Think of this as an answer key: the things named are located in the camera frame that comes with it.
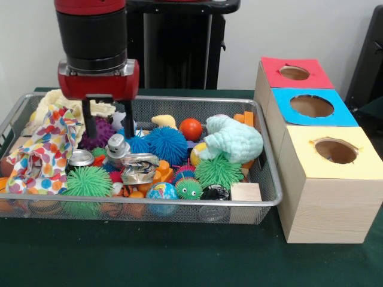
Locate small soccer ball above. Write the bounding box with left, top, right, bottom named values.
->
left=111, top=111, right=137, bottom=131

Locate blue spiky ball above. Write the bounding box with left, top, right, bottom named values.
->
left=145, top=125, right=189, bottom=158

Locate green spiky ball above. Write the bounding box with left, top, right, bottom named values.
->
left=62, top=166, right=114, bottom=198

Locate dark green tablecloth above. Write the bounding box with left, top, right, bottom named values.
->
left=355, top=97, right=383, bottom=141
left=0, top=86, right=383, bottom=287

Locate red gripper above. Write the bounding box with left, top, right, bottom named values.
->
left=57, top=59, right=141, bottom=140

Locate small wooden block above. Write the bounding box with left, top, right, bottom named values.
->
left=230, top=182, right=263, bottom=201

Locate mint green knitted cloth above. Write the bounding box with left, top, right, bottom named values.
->
left=199, top=115, right=265, bottom=164

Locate large polka dot cloth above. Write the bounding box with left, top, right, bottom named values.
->
left=5, top=103, right=83, bottom=196

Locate wire mesh bin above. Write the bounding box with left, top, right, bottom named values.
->
left=0, top=91, right=284, bottom=224

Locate purple knobbly ball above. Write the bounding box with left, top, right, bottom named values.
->
left=78, top=116, right=116, bottom=150

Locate pale yellow knitted cloth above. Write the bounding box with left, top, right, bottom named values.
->
left=31, top=88, right=116, bottom=144

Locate red orange ball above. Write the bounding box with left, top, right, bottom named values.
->
left=179, top=118, right=203, bottom=142

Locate globe print ball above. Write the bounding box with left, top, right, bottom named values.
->
left=145, top=181, right=180, bottom=200

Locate wooden box with three holes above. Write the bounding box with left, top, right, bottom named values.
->
left=253, top=56, right=383, bottom=245

